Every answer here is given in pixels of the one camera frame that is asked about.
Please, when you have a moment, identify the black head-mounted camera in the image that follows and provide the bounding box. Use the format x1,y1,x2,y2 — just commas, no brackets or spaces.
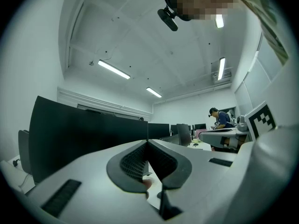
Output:
157,8,178,32

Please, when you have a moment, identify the large black monitor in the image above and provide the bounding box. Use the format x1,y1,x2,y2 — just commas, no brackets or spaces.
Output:
28,95,149,184

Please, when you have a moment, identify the ceiling air vent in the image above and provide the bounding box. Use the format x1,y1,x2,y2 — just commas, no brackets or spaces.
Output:
211,70,232,81

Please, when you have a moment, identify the black head strap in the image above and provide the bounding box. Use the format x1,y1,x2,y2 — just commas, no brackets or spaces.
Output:
162,0,192,22

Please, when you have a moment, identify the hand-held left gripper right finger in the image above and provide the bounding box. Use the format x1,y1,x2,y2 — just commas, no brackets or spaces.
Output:
147,139,239,224

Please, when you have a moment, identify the person's head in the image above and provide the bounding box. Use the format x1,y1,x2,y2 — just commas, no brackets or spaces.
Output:
171,0,235,21

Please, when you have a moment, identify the person's green patterned shirt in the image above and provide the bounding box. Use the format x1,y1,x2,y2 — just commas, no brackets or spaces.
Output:
230,0,290,66

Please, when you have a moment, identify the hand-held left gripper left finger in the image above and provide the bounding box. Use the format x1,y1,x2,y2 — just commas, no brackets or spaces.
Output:
25,139,164,224

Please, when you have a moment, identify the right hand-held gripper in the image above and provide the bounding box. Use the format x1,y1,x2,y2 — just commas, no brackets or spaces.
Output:
199,101,278,149

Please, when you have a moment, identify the long ceiling light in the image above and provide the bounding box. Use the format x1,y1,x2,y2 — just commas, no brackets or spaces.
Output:
146,87,163,98
217,57,226,81
97,59,131,80
215,14,225,29

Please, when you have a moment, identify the white cable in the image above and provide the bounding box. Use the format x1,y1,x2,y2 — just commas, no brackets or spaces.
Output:
13,159,32,189

